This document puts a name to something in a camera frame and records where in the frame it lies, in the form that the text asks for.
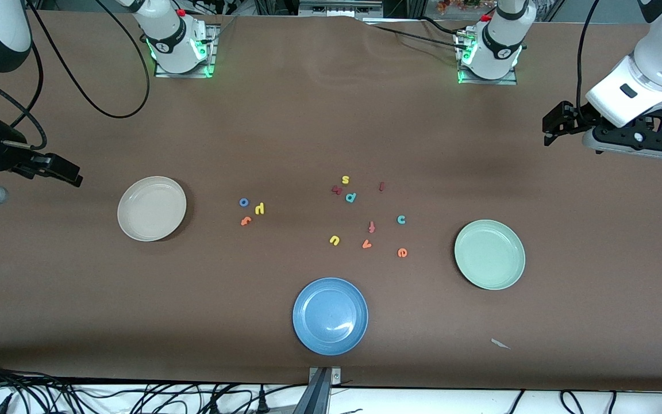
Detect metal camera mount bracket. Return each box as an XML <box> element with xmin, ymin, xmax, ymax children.
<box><xmin>294</xmin><ymin>367</ymin><xmax>343</xmax><ymax>414</ymax></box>

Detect pale green plate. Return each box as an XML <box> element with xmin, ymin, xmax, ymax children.
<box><xmin>454</xmin><ymin>219</ymin><xmax>526</xmax><ymax>291</ymax></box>

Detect brown table cover sheet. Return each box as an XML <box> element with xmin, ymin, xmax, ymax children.
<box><xmin>0</xmin><ymin>9</ymin><xmax>662</xmax><ymax>392</ymax></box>

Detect beige plate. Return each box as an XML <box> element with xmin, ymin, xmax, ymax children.
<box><xmin>117</xmin><ymin>176</ymin><xmax>187</xmax><ymax>242</ymax></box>

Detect blue plate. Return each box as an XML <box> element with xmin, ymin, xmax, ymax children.
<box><xmin>292</xmin><ymin>277</ymin><xmax>369</xmax><ymax>357</ymax></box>

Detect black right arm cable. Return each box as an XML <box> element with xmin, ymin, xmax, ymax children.
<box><xmin>0</xmin><ymin>0</ymin><xmax>151</xmax><ymax>151</ymax></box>

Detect orange artificial leaves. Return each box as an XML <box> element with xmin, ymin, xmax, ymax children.
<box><xmin>437</xmin><ymin>0</ymin><xmax>481</xmax><ymax>13</ymax></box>

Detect black table cable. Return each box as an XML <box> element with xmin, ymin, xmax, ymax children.
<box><xmin>365</xmin><ymin>17</ymin><xmax>469</xmax><ymax>49</ymax></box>

